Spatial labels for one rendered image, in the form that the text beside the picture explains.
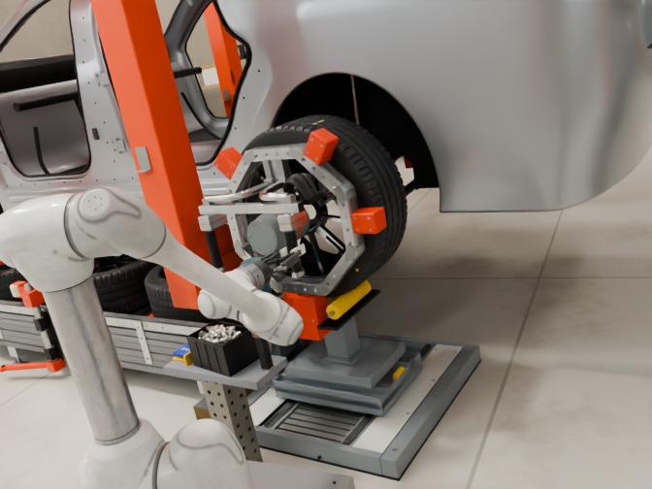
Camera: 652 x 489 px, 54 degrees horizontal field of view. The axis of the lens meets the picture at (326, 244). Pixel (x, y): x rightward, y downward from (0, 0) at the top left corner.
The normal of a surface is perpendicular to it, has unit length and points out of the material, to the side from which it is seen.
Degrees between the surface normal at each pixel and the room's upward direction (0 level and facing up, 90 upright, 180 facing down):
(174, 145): 90
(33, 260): 97
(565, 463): 0
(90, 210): 52
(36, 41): 90
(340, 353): 90
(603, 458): 0
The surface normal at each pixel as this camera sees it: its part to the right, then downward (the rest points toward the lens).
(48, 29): -0.41, 0.35
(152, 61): 0.83, 0.01
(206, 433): -0.07, -0.95
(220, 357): -0.65, 0.34
